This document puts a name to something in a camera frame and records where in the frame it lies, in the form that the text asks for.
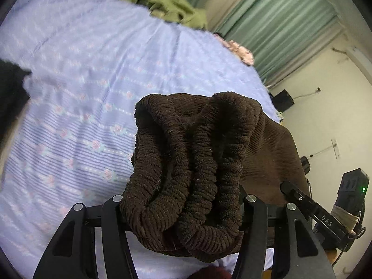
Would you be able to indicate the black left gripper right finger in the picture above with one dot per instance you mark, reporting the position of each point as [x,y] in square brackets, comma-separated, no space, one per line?
[297,251]

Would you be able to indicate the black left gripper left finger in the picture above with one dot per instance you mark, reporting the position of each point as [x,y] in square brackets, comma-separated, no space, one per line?
[71,251]

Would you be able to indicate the dark brown knit pants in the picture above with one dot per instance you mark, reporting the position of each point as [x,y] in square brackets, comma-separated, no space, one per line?
[193,156]

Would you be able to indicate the black speaker box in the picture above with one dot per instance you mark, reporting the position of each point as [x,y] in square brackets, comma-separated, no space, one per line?
[282,101]

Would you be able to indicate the pink patterned garment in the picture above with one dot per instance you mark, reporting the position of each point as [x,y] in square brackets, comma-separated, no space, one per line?
[241,52]

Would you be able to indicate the green curtain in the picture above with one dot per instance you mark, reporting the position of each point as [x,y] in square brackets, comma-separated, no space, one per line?
[283,35]

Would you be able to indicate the olive green garment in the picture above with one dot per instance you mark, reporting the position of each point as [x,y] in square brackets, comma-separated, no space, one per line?
[176,11]

